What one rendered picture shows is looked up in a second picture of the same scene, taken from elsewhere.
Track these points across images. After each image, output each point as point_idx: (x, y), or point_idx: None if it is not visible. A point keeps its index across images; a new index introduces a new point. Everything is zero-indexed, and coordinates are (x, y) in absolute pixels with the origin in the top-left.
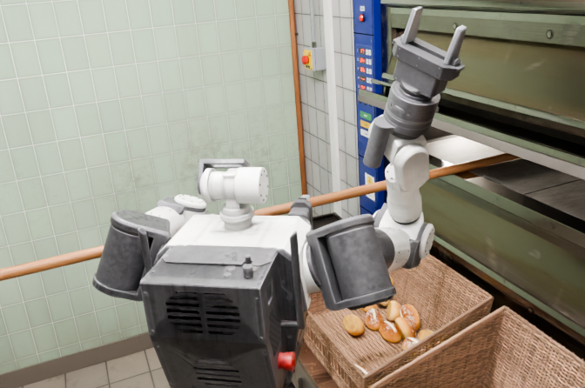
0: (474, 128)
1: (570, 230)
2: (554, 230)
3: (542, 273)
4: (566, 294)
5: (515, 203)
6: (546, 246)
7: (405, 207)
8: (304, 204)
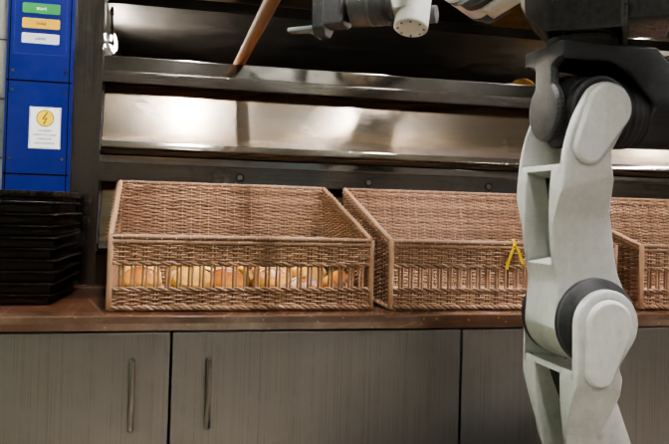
0: None
1: (406, 80)
2: (389, 86)
3: (380, 133)
4: (409, 141)
5: (341, 72)
6: (371, 111)
7: None
8: None
